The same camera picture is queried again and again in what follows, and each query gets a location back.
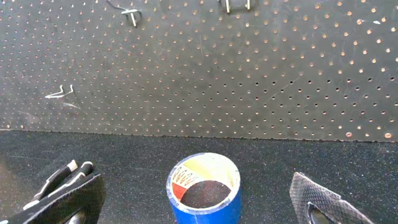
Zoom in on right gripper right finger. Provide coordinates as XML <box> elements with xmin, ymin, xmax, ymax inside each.
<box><xmin>289</xmin><ymin>171</ymin><xmax>376</xmax><ymax>224</ymax></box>

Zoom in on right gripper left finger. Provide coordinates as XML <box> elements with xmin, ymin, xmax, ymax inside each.
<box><xmin>0</xmin><ymin>173</ymin><xmax>106</xmax><ymax>224</ymax></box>

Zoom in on black and white pliers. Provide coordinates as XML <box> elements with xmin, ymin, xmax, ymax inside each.
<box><xmin>22</xmin><ymin>159</ymin><xmax>95</xmax><ymax>211</ymax></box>

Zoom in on black pegboard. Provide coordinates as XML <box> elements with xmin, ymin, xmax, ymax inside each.
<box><xmin>0</xmin><ymin>0</ymin><xmax>398</xmax><ymax>143</ymax></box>

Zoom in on metal hook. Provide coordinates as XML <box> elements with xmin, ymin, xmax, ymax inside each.
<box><xmin>219</xmin><ymin>0</ymin><xmax>257</xmax><ymax>15</ymax></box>
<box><xmin>105</xmin><ymin>0</ymin><xmax>143</xmax><ymax>28</ymax></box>
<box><xmin>44</xmin><ymin>84</ymin><xmax>75</xmax><ymax>100</ymax></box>
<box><xmin>356</xmin><ymin>19</ymin><xmax>382</xmax><ymax>26</ymax></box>

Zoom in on roll of blue tape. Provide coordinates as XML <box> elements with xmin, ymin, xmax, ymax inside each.
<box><xmin>165</xmin><ymin>152</ymin><xmax>243</xmax><ymax>224</ymax></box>

